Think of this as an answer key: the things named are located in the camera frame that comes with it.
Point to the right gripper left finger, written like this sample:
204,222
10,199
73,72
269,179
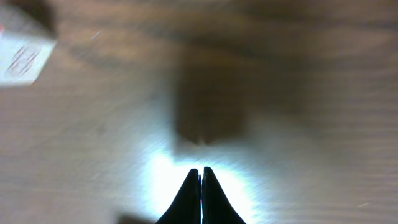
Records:
186,206

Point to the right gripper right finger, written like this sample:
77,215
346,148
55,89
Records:
215,205

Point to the red A block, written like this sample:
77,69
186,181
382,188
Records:
26,46

